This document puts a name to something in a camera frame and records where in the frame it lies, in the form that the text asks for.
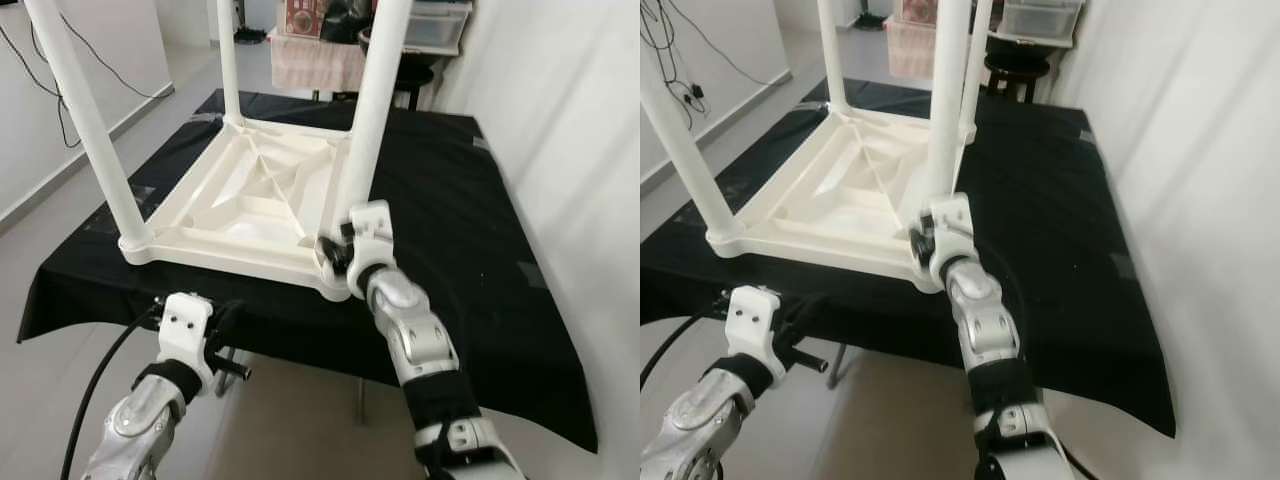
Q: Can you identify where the black power adapter with cable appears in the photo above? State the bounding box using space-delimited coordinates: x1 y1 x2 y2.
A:
0 0 83 151
640 0 706 131

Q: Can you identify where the black tablecloth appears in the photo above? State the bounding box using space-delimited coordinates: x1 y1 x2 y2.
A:
18 88 599 453
640 78 1179 439

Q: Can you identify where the long black wall cable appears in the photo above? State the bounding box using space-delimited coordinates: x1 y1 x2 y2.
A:
60 10 173 101
665 0 791 89

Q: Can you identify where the black wok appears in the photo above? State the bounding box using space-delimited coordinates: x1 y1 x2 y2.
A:
358 28 461 71

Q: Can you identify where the beige towel table cover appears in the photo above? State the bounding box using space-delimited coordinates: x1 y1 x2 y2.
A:
885 18 936 81
270 35 369 93

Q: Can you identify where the black bag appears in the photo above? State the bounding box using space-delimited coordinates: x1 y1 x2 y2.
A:
320 0 373 43

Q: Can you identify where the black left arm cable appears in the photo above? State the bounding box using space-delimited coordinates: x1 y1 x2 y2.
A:
640 300 731 391
60 308 163 480

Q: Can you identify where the white plastic table top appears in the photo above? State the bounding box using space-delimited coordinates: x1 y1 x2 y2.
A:
705 105 966 293
118 115 361 301

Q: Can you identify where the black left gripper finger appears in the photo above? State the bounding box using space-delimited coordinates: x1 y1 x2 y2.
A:
208 300 246 336
780 293 829 331

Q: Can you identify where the clear plastic storage box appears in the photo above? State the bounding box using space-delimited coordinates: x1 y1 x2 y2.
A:
1000 0 1086 46
405 0 473 51

